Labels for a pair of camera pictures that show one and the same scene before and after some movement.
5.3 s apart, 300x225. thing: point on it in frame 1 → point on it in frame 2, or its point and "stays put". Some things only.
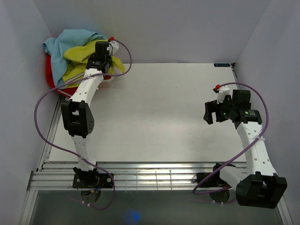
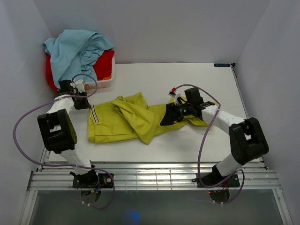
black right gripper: (213, 106) → (171, 115)
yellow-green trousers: (78, 57) → (128, 116)
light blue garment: (56, 47) stays put
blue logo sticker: (221, 64) stays put
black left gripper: (92, 59) → (85, 105)
